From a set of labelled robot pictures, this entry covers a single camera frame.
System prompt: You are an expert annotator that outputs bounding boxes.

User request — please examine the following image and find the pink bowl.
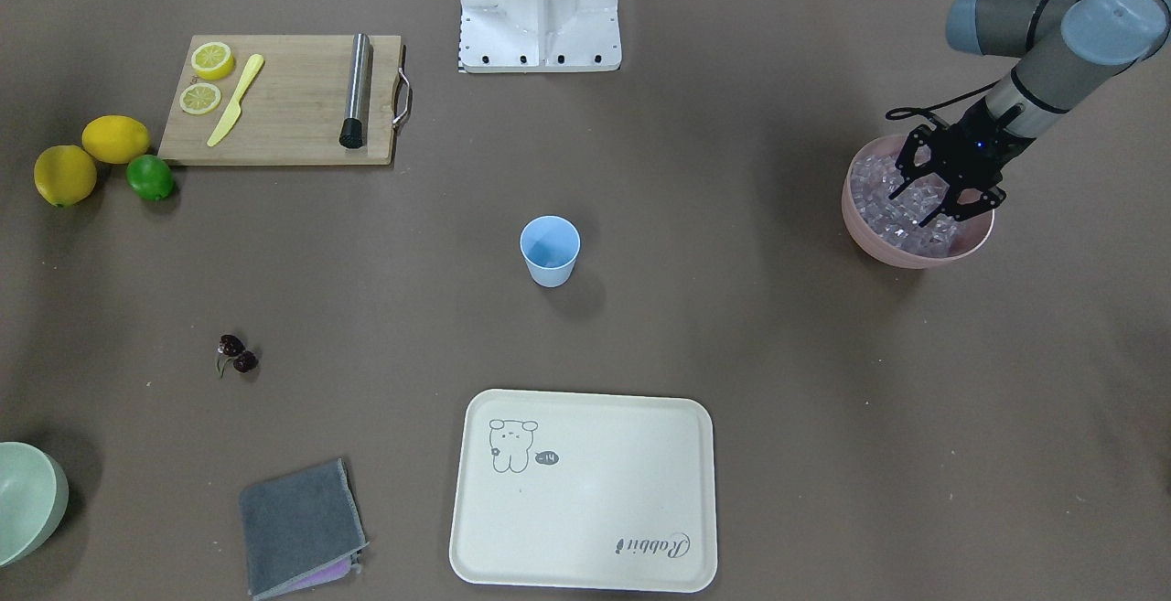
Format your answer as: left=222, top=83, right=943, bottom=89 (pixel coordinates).
left=840, top=134, right=995, bottom=269

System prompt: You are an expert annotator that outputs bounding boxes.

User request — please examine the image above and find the green lime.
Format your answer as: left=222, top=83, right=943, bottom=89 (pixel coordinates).
left=125, top=153, right=176, bottom=202

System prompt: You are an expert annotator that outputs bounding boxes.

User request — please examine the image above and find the yellow lemon far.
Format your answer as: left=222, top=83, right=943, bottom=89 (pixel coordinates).
left=34, top=145, right=100, bottom=209

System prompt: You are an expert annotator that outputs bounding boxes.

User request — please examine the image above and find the yellow lemon near board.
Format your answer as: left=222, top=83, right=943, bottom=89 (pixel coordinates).
left=82, top=114, right=151, bottom=165

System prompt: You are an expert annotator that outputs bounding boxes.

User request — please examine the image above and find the mint green bowl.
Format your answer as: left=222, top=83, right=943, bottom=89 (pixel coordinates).
left=1, top=442, right=70, bottom=567

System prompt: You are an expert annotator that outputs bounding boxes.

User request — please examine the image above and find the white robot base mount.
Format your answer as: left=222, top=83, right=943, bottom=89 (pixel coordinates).
left=457, top=0, right=623, bottom=73

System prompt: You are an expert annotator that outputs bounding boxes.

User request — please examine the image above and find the steel muddler black tip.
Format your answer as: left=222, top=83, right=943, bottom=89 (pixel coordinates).
left=338, top=33, right=372, bottom=150

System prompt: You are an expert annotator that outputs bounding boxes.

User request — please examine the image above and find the wooden cutting board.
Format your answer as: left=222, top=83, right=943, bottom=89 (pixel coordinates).
left=158, top=34, right=410, bottom=166

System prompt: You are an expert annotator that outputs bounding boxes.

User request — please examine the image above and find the cream rabbit serving tray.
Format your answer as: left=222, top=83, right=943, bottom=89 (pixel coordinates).
left=448, top=389, right=718, bottom=593

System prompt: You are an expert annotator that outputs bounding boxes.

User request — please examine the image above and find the clear ice cubes pile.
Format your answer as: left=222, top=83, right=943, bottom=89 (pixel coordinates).
left=848, top=153, right=961, bottom=258

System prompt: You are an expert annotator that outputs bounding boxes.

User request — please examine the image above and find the grey folded cloth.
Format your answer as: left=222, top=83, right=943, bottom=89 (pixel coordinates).
left=238, top=458, right=368, bottom=600

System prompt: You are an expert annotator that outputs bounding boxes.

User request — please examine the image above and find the light blue plastic cup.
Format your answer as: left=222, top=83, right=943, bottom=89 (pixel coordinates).
left=519, top=216, right=581, bottom=288

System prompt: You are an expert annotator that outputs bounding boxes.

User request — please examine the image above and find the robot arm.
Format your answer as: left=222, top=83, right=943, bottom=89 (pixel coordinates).
left=886, top=0, right=1167, bottom=227

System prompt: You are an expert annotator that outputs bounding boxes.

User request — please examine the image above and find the lemon slice upper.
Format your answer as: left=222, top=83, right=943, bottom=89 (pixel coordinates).
left=178, top=81, right=222, bottom=116

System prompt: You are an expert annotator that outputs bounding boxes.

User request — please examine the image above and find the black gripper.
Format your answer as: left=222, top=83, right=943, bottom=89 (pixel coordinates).
left=889, top=100, right=1032, bottom=228

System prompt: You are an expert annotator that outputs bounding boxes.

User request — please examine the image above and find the lemon half lower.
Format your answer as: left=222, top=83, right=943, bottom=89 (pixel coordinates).
left=189, top=41, right=235, bottom=81

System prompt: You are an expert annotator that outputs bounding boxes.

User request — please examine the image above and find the yellow plastic knife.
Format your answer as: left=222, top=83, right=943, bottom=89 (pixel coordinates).
left=206, top=52, right=266, bottom=146

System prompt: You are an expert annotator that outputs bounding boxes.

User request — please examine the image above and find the dark cherry with stem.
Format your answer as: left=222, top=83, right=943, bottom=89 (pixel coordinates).
left=217, top=349, right=259, bottom=378

